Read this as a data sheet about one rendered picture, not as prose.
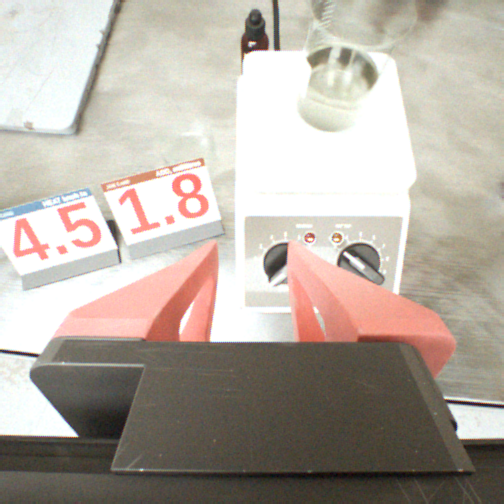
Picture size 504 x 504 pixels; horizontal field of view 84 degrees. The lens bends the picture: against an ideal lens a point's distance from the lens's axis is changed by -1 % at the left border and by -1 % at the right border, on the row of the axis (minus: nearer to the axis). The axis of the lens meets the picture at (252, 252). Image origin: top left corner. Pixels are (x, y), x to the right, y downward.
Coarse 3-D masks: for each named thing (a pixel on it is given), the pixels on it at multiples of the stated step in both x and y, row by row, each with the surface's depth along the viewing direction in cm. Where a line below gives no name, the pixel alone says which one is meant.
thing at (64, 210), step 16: (48, 208) 24; (64, 208) 24; (80, 208) 24; (0, 224) 24; (16, 224) 24; (32, 224) 24; (48, 224) 24; (64, 224) 25; (80, 224) 25; (96, 224) 25; (16, 240) 24; (32, 240) 25; (48, 240) 25; (64, 240) 25; (80, 240) 25; (96, 240) 26; (16, 256) 25; (32, 256) 25; (48, 256) 25
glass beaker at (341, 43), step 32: (320, 0) 15; (352, 0) 16; (384, 0) 15; (320, 32) 14; (352, 32) 17; (384, 32) 16; (320, 64) 15; (352, 64) 14; (384, 64) 15; (320, 96) 17; (352, 96) 16; (320, 128) 19; (352, 128) 19
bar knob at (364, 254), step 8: (352, 248) 21; (360, 248) 21; (368, 248) 21; (344, 256) 21; (352, 256) 20; (360, 256) 21; (368, 256) 21; (376, 256) 21; (344, 264) 21; (352, 264) 20; (360, 264) 20; (368, 264) 20; (376, 264) 21; (352, 272) 21; (360, 272) 20; (368, 272) 20; (376, 272) 20; (368, 280) 22; (376, 280) 20; (384, 280) 20
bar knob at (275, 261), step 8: (272, 248) 21; (280, 248) 21; (272, 256) 21; (280, 256) 21; (264, 264) 21; (272, 264) 21; (280, 264) 20; (272, 272) 20; (280, 272) 20; (272, 280) 20; (280, 280) 20
